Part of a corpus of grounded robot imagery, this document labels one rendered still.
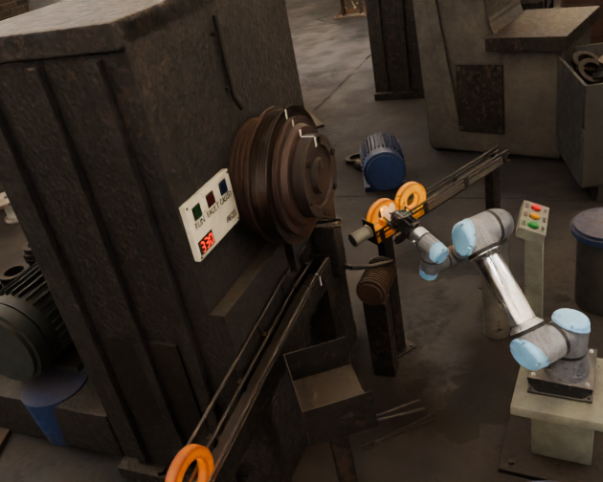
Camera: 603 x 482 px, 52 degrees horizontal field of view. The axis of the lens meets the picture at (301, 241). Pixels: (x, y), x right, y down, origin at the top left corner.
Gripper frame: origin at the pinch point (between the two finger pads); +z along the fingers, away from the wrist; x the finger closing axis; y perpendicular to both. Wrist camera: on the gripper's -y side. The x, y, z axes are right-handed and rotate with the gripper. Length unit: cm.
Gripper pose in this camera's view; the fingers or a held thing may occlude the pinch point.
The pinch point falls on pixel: (383, 209)
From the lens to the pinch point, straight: 261.9
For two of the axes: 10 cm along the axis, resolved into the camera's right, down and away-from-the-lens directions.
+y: 0.0, -7.1, -7.0
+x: -8.3, 4.0, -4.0
